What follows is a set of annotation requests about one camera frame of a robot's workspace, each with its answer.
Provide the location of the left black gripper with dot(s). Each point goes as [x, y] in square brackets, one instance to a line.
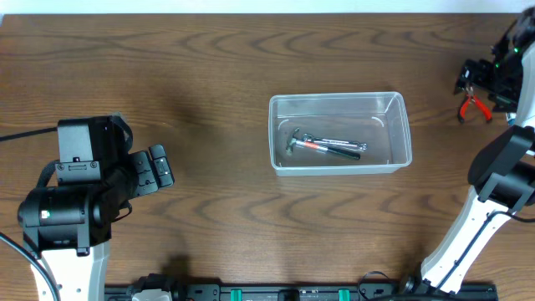
[142, 174]

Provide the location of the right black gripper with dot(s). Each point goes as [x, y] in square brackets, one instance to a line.
[477, 74]

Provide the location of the red handled pliers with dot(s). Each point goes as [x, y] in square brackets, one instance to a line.
[472, 99]

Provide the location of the clear plastic storage container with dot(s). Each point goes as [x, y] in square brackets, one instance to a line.
[378, 119]

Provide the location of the small hammer with black grip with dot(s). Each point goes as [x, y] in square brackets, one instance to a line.
[320, 145]

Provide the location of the silver ratchet wrench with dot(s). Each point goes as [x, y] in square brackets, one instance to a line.
[352, 145]

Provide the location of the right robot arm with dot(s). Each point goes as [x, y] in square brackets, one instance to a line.
[501, 183]

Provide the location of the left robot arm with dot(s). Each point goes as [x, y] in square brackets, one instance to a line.
[67, 218]

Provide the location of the blue and white box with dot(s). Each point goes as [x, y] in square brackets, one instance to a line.
[510, 117]

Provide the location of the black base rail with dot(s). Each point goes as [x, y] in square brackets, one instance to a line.
[160, 287]

